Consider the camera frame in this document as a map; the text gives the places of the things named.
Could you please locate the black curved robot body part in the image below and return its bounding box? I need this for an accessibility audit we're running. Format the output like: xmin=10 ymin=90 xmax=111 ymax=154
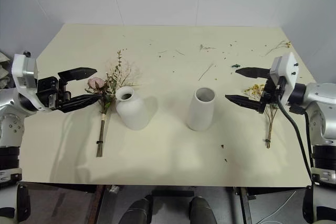
xmin=301 ymin=184 xmax=316 ymax=222
xmin=15 ymin=183 xmax=30 ymax=222

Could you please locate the yellow dried flower bundle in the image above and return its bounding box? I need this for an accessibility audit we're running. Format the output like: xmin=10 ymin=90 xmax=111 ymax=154
xmin=243 ymin=83 xmax=279 ymax=150

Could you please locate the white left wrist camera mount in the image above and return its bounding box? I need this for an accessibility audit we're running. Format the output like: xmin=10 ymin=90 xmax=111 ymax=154
xmin=11 ymin=51 xmax=39 ymax=110

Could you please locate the grey crumpled cloth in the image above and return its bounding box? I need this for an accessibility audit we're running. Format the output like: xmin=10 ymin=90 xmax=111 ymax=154
xmin=0 ymin=50 xmax=13 ymax=89

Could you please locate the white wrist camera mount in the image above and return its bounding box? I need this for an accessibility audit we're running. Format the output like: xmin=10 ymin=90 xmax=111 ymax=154
xmin=11 ymin=51 xmax=39 ymax=110
xmin=269 ymin=51 xmax=299 ymax=103

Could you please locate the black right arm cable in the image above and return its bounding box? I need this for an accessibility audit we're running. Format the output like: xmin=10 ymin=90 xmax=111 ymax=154
xmin=274 ymin=83 xmax=316 ymax=187

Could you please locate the pink rose bouquet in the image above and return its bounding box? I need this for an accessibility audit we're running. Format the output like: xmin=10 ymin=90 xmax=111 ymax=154
xmin=84 ymin=49 xmax=141 ymax=158

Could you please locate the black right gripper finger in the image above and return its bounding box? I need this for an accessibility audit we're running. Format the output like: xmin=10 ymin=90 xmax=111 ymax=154
xmin=235 ymin=67 xmax=271 ymax=79
xmin=225 ymin=94 xmax=266 ymax=115

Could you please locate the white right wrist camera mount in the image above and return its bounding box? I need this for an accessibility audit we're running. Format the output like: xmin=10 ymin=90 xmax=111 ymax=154
xmin=269 ymin=51 xmax=299 ymax=103

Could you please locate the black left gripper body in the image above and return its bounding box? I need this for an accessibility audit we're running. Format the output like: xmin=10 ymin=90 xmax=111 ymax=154
xmin=36 ymin=76 xmax=72 ymax=111

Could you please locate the thin dry loose stem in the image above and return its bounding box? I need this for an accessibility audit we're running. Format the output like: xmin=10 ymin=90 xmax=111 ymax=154
xmin=197 ymin=63 xmax=214 ymax=81

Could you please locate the white tapered vase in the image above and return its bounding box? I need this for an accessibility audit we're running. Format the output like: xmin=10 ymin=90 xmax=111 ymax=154
xmin=186 ymin=87 xmax=217 ymax=132

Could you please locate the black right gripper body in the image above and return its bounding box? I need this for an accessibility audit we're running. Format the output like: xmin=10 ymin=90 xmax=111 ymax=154
xmin=260 ymin=76 xmax=287 ymax=105

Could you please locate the dark rounded shape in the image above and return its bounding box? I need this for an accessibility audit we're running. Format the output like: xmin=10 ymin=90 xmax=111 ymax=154
xmin=189 ymin=196 xmax=214 ymax=224
xmin=125 ymin=197 xmax=152 ymax=224

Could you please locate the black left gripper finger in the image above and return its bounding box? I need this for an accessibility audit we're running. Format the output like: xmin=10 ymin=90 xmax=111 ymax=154
xmin=58 ymin=67 xmax=98 ymax=84
xmin=56 ymin=93 xmax=102 ymax=114

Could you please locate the white bottle-shaped vase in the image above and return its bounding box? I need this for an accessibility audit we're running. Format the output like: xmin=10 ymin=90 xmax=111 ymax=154
xmin=115 ymin=86 xmax=151 ymax=131

